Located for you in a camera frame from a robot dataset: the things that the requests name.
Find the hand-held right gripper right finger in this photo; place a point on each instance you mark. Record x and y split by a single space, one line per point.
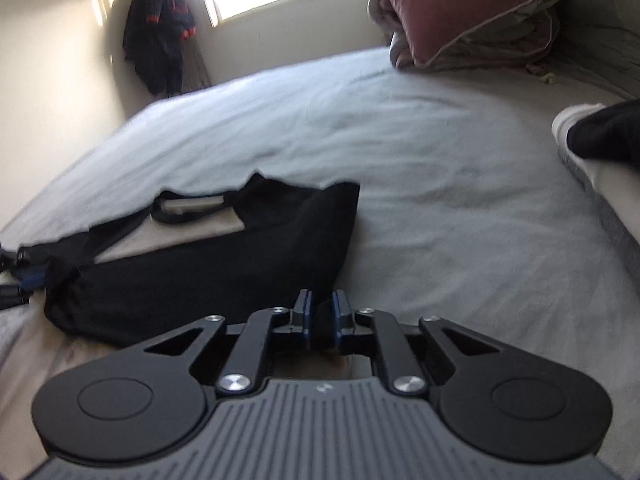
340 322

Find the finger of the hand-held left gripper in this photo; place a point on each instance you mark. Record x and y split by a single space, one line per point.
27 279

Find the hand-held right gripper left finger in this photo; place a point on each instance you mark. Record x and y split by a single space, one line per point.
305 322

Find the beige and black garment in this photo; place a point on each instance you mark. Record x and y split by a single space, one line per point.
225 270

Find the bed with grey sheet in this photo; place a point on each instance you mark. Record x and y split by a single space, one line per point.
425 185

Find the dark hanging jacket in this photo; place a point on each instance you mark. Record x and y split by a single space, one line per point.
157 35

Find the grey folded garment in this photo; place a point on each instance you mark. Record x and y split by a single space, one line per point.
607 227

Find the white folded garment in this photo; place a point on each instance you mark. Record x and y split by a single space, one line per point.
570 120

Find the folded grey pink duvet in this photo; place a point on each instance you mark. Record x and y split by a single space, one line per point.
500 45

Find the large pink pillow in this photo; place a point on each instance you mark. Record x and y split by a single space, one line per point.
450 5

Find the grey quilted headboard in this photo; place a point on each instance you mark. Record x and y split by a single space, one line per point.
600 25

